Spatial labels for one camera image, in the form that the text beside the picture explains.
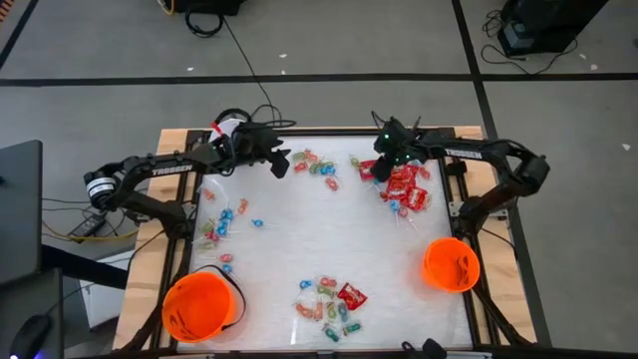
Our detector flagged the black power cable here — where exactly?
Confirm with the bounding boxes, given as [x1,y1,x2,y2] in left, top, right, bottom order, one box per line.
[41,196,136,238]

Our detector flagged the black frame strut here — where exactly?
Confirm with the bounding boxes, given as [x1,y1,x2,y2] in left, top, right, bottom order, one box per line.
[468,238,532,348]
[118,278,173,353]

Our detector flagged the white work surface sheet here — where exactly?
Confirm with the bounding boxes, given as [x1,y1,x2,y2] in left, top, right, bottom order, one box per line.
[191,134,474,350]

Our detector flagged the black rounded object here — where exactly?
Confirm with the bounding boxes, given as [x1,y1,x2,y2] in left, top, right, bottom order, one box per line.
[401,337,449,359]

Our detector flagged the tangled black cables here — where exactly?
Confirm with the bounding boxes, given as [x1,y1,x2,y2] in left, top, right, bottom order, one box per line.
[480,8,579,76]

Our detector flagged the large orange halloween bucket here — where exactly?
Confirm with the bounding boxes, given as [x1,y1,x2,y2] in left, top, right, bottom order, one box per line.
[161,263,248,344]

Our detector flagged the coiled black cable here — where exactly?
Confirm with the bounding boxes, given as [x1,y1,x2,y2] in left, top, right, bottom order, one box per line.
[183,7,225,39]

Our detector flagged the black computer mouse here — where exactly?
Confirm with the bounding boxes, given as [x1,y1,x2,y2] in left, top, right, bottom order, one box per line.
[8,313,54,359]

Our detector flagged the black desk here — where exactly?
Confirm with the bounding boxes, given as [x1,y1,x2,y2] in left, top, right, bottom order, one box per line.
[0,243,130,359]

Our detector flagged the small orange halloween bucket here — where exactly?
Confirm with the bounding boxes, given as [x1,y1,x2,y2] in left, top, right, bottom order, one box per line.
[422,236,481,294]

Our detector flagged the black power adapter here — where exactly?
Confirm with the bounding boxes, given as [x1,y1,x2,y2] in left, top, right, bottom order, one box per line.
[68,212,107,238]

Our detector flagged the long black cable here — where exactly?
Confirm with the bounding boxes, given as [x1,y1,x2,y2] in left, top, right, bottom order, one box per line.
[221,14,298,130]

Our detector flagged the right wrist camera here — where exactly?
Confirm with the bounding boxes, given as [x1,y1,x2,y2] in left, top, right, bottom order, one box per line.
[370,157,395,183]

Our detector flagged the large black equipment case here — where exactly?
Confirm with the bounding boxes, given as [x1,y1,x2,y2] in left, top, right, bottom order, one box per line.
[496,0,610,57]

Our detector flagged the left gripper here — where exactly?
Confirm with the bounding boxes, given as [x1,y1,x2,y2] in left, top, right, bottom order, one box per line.
[221,124,290,169]

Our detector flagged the black equipment box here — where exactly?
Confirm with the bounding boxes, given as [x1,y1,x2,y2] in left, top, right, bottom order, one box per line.
[171,0,248,16]

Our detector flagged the white cabinet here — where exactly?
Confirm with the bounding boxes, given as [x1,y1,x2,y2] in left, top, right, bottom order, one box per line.
[78,248,137,331]

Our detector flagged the dark grey monitor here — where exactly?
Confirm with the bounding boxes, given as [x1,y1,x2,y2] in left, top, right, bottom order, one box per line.
[0,139,44,286]

